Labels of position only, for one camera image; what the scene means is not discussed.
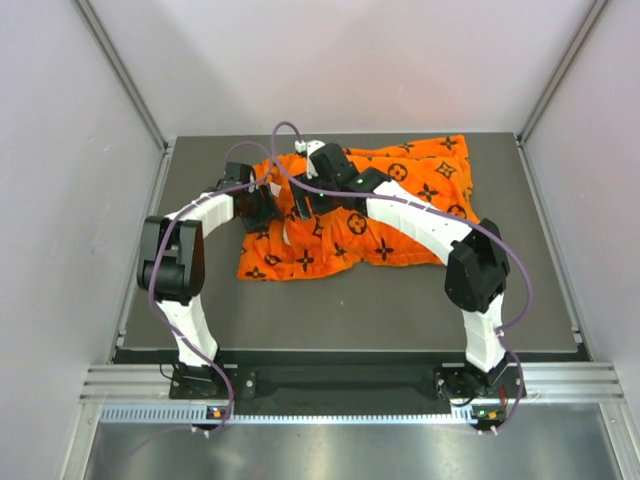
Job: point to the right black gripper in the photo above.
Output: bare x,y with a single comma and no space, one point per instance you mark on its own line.
302,207

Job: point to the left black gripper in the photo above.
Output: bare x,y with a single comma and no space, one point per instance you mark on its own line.
268,209

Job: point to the orange patterned pillowcase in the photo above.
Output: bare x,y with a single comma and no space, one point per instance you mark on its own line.
436,170

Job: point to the white pillow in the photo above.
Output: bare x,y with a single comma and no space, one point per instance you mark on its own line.
285,234

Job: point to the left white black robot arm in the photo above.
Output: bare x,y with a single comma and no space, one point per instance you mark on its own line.
171,270

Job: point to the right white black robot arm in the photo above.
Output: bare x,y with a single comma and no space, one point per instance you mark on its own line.
476,264

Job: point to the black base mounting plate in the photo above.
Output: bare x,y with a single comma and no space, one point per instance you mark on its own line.
347,382

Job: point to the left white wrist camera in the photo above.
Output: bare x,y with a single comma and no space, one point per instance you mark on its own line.
275,189

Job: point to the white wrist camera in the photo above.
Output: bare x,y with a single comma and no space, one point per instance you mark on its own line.
307,149
275,189

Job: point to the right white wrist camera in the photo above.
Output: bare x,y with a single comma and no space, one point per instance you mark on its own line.
307,149

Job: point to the aluminium frame rail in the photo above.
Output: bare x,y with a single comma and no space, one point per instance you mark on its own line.
547,382

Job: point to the left aluminium corner post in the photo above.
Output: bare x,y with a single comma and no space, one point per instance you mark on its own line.
97,30

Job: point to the aluminium corner post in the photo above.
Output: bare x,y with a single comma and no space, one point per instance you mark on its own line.
97,30
570,55

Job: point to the grey slotted cable duct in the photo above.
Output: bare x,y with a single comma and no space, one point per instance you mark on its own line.
203,414

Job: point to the right aluminium corner post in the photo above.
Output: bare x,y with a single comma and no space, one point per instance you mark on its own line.
570,55

